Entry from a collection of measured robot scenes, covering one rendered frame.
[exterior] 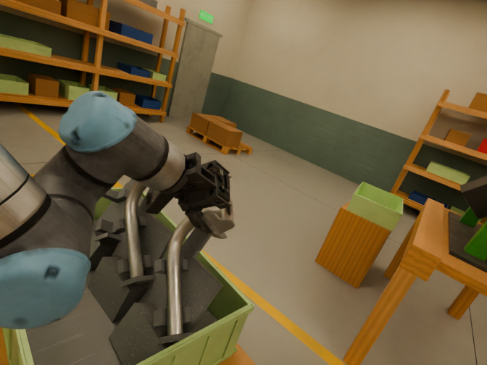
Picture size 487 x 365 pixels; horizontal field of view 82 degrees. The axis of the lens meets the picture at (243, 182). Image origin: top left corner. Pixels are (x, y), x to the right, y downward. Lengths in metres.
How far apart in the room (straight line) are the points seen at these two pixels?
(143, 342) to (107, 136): 0.44
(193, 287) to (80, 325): 0.26
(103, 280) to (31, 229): 0.52
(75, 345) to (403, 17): 6.87
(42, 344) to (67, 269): 0.47
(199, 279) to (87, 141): 0.41
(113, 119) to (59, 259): 0.16
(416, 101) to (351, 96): 1.25
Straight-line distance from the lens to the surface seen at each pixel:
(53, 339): 0.75
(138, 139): 0.37
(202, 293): 0.65
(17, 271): 0.27
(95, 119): 0.35
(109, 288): 0.77
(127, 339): 0.69
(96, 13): 5.45
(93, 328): 0.76
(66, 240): 0.30
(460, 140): 5.99
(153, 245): 0.75
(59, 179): 0.38
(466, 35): 6.76
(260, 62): 7.97
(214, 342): 0.70
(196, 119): 5.89
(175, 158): 0.41
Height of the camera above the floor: 1.43
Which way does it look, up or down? 20 degrees down
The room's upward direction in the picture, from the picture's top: 18 degrees clockwise
